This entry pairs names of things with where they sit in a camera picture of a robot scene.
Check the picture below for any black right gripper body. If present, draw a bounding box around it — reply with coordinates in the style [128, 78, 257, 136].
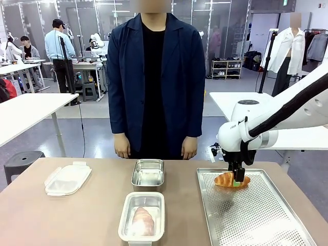
[222, 149, 247, 170]

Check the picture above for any golden brown croissant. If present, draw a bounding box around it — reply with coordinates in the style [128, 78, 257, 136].
[131, 206, 156, 237]
[214, 171, 251, 189]

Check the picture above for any person's right forearm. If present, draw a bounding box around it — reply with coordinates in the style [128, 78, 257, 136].
[108, 94, 130, 139]

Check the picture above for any person's left forearm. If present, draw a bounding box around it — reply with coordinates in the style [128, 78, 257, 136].
[184, 94, 207, 139]

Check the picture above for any stainless steel rectangular container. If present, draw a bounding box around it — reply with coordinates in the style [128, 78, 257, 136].
[131, 158, 165, 193]
[119, 193, 164, 240]

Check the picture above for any person's left hand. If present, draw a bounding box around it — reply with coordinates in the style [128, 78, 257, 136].
[181, 136, 198, 160]

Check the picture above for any person's right hand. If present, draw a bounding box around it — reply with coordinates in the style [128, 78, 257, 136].
[114, 135, 132, 159]

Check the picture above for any perforated metal baking tray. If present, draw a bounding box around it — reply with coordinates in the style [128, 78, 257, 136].
[196, 168, 318, 246]

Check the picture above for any white rectangular table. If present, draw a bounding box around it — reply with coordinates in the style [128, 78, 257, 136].
[209, 91, 328, 171]
[0, 92, 80, 158]

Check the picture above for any wooden shoe rack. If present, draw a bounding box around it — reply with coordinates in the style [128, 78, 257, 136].
[211, 58, 243, 80]

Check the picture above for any black bag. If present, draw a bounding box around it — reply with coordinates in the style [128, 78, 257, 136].
[243, 51, 262, 72]

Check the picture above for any black tripod stand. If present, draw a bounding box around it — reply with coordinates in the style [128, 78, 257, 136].
[57, 35, 78, 96]
[258, 29, 279, 94]

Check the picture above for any person in navy jacket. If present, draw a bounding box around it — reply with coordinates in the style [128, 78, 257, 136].
[107, 5, 207, 161]

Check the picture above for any mannequin with white shirt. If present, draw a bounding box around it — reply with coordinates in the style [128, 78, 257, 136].
[260, 12, 306, 97]

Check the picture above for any clothes rack with garments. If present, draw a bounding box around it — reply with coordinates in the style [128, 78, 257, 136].
[302, 28, 328, 68]

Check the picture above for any grey step stool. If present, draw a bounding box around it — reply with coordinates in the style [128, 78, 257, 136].
[81, 83, 100, 103]

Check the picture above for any grey workbench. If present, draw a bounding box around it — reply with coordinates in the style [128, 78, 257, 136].
[71, 59, 107, 101]

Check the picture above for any man in light blue shirt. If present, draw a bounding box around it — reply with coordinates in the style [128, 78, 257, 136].
[44, 18, 82, 107]

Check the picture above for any black plastic stool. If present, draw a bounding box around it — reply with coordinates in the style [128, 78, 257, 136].
[3, 151, 47, 186]

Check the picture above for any seated man in grey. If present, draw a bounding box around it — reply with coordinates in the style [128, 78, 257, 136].
[19, 35, 42, 89]

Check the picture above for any white background desk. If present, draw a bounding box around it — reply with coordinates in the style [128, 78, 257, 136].
[0, 59, 46, 94]

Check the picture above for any person in red jacket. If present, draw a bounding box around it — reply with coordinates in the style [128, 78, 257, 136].
[0, 78, 18, 104]

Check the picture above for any black cable sleeve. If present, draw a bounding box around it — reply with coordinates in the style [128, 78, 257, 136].
[240, 78, 328, 166]

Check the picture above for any black hanging cable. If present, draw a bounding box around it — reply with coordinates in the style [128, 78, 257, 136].
[77, 102, 87, 158]

